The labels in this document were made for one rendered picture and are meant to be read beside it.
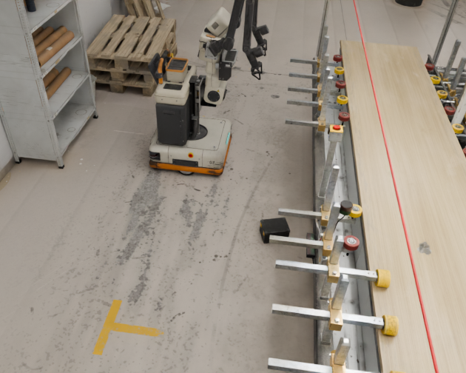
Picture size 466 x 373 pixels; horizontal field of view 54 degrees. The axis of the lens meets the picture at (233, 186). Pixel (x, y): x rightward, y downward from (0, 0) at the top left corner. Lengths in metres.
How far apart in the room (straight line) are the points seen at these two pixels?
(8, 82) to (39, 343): 2.03
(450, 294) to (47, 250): 2.69
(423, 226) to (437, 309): 0.53
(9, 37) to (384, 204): 2.87
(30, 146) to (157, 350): 2.22
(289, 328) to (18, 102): 2.76
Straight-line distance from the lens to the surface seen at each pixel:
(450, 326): 2.26
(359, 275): 2.21
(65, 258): 3.57
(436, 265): 2.47
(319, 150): 3.34
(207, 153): 3.93
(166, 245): 3.52
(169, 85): 3.82
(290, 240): 2.40
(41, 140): 4.28
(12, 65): 3.98
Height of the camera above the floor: 2.59
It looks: 40 degrees down
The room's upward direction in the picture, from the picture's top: 3 degrees clockwise
